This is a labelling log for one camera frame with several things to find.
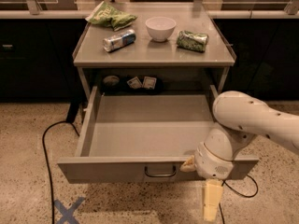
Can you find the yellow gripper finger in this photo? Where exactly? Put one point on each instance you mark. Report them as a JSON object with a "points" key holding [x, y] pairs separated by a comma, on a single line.
{"points": [[188, 165], [213, 191]]}

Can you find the grey top drawer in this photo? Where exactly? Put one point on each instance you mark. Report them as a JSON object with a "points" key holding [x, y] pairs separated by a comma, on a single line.
{"points": [[121, 134]]}

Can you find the black drawer handle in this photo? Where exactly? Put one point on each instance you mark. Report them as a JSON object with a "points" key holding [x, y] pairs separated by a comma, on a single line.
{"points": [[160, 175]]}

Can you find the silver blue soda can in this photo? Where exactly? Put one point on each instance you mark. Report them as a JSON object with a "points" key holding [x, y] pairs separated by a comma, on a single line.
{"points": [[119, 40]]}

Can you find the green crushed soda can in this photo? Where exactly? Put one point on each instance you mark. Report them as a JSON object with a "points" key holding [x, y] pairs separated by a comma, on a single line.
{"points": [[192, 41]]}

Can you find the blue tape cross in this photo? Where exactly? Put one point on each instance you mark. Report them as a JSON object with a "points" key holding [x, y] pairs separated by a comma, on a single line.
{"points": [[68, 213]]}

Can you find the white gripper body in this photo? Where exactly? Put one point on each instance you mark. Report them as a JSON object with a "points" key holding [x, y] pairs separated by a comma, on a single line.
{"points": [[212, 166]]}

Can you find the white bowl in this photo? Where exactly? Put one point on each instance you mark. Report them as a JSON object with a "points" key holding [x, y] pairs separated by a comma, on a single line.
{"points": [[160, 28]]}

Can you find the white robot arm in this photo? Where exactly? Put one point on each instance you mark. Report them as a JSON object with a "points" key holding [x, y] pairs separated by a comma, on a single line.
{"points": [[239, 118]]}

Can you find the green chip bag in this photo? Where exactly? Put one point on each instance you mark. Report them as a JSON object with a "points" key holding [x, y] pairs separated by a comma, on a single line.
{"points": [[106, 15]]}

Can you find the grey metal cabinet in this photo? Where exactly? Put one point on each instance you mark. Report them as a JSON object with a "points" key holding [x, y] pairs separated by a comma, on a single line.
{"points": [[146, 53]]}

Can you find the round grey object under cabinet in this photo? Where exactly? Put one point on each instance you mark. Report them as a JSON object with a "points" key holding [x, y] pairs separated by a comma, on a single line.
{"points": [[111, 82]]}

